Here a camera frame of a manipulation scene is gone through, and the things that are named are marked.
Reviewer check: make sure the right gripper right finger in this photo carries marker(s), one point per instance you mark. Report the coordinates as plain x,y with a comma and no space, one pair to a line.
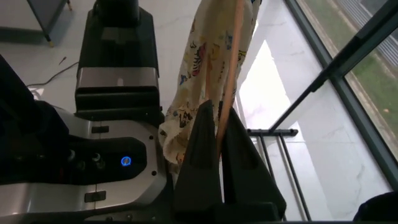
245,177

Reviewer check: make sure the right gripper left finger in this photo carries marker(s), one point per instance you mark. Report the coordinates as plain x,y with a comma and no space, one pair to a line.
199,174

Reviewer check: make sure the pink clothes hanger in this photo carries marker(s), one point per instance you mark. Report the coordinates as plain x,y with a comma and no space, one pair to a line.
231,77

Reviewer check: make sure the cream printed garment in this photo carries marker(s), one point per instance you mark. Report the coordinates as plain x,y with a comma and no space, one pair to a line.
202,62

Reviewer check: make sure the black garment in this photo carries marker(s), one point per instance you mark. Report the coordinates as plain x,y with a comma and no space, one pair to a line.
379,208

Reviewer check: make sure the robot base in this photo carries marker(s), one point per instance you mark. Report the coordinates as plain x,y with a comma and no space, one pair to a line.
118,93

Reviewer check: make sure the black clothes rack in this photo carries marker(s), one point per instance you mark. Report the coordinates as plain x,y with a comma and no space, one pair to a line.
298,102

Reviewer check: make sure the grey table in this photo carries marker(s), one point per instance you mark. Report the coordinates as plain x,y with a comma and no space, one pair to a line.
46,9

